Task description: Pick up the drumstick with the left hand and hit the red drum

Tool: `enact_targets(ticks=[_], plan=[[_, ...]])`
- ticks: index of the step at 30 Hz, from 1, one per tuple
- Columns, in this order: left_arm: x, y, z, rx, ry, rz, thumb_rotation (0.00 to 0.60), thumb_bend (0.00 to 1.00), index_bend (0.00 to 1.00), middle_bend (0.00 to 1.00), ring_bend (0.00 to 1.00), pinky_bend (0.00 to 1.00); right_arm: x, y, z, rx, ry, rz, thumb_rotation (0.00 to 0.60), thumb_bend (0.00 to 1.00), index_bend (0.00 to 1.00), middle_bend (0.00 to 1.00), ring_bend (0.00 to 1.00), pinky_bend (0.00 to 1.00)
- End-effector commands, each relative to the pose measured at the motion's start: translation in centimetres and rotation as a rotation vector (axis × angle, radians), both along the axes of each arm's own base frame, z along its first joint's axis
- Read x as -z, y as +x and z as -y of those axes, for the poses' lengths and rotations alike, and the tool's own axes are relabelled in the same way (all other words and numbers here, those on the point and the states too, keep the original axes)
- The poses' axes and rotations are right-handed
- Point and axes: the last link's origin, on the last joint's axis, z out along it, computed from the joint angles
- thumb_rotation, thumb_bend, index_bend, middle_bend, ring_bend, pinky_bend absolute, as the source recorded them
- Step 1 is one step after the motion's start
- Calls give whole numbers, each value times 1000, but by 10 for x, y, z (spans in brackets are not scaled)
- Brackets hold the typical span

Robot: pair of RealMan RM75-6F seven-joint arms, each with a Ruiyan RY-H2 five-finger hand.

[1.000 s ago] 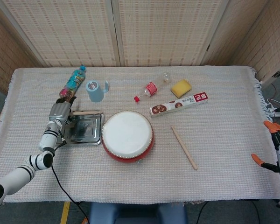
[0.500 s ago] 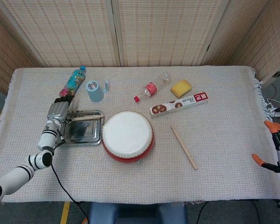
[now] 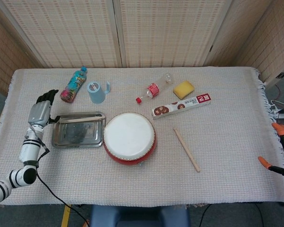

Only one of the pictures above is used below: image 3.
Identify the red drum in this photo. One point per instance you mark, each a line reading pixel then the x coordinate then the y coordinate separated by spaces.
pixel 129 134

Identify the bamboo folding screen panel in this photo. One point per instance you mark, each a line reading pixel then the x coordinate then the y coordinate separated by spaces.
pixel 4 59
pixel 274 47
pixel 61 35
pixel 168 35
pixel 232 42

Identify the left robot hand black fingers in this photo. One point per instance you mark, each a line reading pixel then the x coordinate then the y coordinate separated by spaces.
pixel 40 113

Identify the light blue plastic mug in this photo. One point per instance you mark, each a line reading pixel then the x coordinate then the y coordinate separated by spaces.
pixel 95 93

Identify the yellow sponge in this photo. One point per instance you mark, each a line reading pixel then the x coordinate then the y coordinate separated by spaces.
pixel 183 89

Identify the black label plate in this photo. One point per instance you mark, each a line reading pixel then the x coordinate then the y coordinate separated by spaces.
pixel 281 75

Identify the yellow floor tape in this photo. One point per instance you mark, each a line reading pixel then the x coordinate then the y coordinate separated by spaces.
pixel 66 216

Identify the woven beige tablecloth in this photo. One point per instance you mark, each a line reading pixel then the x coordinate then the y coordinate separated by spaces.
pixel 227 142

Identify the long cling film box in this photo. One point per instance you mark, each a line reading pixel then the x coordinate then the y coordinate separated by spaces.
pixel 182 106

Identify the rectangular metal tray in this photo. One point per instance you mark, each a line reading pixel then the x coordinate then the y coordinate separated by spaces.
pixel 78 134

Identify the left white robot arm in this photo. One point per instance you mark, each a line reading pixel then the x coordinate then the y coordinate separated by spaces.
pixel 29 149

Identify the colourful drink bottle blue cap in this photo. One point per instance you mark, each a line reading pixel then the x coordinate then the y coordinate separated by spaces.
pixel 73 85

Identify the clear bottle red cap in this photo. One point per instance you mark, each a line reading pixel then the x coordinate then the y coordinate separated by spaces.
pixel 152 89

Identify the white power strip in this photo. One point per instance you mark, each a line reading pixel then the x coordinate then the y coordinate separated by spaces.
pixel 283 116

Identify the wooden drumstick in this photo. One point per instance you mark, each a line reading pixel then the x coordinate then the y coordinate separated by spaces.
pixel 187 150
pixel 85 118

